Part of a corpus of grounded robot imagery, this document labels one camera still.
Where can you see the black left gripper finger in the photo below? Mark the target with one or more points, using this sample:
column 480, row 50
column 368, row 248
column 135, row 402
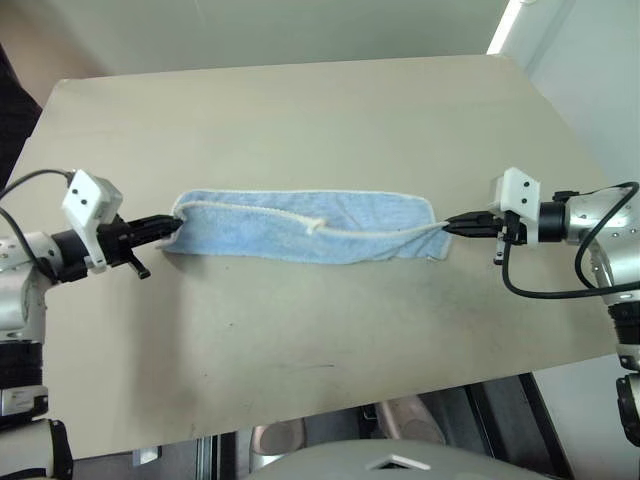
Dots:
column 155, row 222
column 150, row 237

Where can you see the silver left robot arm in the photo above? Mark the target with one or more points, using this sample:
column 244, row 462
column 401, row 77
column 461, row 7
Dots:
column 22, row 280

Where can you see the metal table leg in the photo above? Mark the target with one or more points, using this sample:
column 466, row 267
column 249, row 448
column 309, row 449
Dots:
column 215, row 457

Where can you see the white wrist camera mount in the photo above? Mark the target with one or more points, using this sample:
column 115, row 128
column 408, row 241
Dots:
column 89, row 200
column 520, row 192

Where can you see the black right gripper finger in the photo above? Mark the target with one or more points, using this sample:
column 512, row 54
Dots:
column 470, row 218
column 470, row 232

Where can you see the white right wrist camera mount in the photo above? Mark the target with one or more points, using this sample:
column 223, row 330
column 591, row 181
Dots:
column 520, row 192

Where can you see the light blue towel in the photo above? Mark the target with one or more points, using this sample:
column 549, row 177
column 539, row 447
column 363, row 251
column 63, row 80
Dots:
column 300, row 227

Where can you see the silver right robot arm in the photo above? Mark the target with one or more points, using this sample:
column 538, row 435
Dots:
column 607, row 235

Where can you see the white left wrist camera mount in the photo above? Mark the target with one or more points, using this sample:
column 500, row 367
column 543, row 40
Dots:
column 89, row 200

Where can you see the dark object beside table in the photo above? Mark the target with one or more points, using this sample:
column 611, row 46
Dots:
column 15, row 115

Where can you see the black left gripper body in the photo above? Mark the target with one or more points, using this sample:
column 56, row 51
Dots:
column 114, row 245

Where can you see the rounded pinkish robot foot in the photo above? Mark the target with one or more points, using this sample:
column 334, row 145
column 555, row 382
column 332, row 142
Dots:
column 410, row 417

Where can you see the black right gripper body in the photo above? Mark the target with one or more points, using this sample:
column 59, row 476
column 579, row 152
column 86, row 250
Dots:
column 509, row 230

